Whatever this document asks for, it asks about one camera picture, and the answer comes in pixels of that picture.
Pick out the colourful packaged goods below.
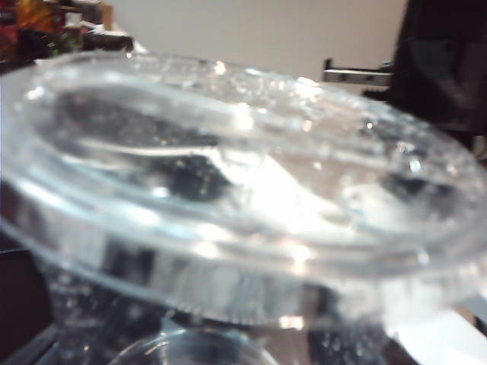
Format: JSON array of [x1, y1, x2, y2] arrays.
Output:
[[0, 0, 115, 62]]

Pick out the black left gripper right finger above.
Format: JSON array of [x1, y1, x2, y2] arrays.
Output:
[[379, 170, 460, 218]]

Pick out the grey metal rail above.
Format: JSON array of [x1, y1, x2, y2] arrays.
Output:
[[323, 57, 393, 93]]

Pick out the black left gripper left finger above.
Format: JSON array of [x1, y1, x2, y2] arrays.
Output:
[[162, 151, 234, 203]]

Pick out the large black object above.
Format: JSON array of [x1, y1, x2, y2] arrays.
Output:
[[387, 0, 487, 135]]

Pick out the clear plastic cup with lid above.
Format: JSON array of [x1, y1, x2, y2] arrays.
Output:
[[0, 51, 487, 365]]

